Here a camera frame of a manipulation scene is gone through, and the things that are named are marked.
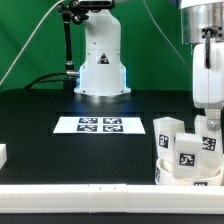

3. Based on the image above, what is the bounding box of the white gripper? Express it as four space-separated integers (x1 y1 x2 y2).
193 42 224 131

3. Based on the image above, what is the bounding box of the white round stool seat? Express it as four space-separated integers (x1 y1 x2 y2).
155 158 223 186

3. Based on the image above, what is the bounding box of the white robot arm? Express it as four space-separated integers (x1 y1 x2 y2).
69 0 224 131

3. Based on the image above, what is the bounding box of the white marker sheet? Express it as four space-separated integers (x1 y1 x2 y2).
53 117 145 134

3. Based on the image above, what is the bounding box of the white front rail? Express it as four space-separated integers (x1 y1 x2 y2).
0 184 224 214

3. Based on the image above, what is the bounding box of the white rail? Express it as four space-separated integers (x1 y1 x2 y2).
0 184 224 214
0 144 7 170

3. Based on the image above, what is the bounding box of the black camera on mount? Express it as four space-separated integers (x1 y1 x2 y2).
78 0 115 9

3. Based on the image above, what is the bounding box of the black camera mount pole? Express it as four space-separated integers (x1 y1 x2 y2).
58 0 88 92

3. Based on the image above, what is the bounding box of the black cable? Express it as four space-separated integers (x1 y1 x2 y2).
23 72 79 90

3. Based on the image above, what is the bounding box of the white cable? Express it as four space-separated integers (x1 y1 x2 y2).
0 0 66 86

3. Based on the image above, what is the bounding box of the white left rail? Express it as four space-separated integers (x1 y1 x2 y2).
0 144 7 170

